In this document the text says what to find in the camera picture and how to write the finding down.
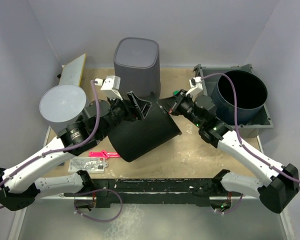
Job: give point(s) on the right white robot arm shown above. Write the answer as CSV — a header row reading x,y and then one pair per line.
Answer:
x,y
274,184

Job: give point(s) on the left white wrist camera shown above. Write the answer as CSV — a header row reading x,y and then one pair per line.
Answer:
x,y
110,86

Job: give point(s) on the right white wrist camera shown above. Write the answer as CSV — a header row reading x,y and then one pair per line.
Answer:
x,y
197,86

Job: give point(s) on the dark grey mesh basket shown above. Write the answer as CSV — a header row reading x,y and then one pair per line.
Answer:
x,y
137,63

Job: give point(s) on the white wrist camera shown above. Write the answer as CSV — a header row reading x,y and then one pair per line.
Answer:
x,y
197,86
110,86

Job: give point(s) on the light grey round bin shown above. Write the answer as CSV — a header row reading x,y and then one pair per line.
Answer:
x,y
61,105

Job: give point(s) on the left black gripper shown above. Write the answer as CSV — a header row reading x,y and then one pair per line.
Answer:
x,y
127,106

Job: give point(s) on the small whiteboard yellow edge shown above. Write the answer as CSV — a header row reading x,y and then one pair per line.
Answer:
x,y
72,72

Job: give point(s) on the grey rectangular plastic crate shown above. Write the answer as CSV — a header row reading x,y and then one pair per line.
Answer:
x,y
261,121

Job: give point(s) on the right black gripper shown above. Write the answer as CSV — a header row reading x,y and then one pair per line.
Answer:
x,y
172,104

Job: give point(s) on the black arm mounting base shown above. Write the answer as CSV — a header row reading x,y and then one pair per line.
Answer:
x,y
155,191

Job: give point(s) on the dark blue round bin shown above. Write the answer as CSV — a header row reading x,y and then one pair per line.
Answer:
x,y
249,91

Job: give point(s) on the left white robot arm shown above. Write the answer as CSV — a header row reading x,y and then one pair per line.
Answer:
x,y
22,184

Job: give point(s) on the large black round bucket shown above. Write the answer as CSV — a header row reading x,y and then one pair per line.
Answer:
x,y
133,139

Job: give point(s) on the aluminium table frame rail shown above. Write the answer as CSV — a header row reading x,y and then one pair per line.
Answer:
x,y
20,214

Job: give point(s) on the pink plastic clip tool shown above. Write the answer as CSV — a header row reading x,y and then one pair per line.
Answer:
x,y
103,154

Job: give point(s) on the white printed card package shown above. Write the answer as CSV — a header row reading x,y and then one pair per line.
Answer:
x,y
93,165

